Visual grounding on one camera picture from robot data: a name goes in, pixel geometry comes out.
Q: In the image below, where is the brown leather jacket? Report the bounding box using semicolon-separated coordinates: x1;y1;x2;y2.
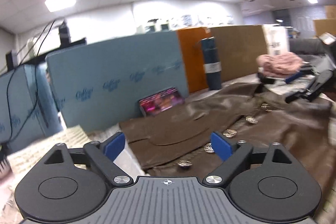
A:
120;83;335;196

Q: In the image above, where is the dark grey sofa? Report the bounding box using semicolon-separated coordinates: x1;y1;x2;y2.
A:
289;38;329;65

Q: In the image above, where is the cream knitted sweater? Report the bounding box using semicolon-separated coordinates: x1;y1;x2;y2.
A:
9;125;91;181

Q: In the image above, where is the pink fluffy garment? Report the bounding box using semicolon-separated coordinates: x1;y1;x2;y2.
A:
256;52;303;78

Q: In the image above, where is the white printed box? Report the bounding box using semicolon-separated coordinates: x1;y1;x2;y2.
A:
262;24;289;56

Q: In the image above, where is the smartphone with lit screen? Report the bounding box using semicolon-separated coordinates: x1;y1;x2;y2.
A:
138;88;185;117

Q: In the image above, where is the large blue cardboard box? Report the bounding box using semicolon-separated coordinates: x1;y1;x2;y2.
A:
46;31;189;132

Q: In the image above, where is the brown cardboard box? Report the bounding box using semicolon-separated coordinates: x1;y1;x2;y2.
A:
210;25;268;82

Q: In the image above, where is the dark blue thermos bottle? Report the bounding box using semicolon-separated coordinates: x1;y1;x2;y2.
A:
200;37;222;90

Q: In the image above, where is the orange cardboard panel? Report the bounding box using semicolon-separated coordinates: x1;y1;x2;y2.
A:
177;27;211;93

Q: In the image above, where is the black cable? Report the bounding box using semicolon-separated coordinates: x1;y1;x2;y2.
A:
6;18;58;143

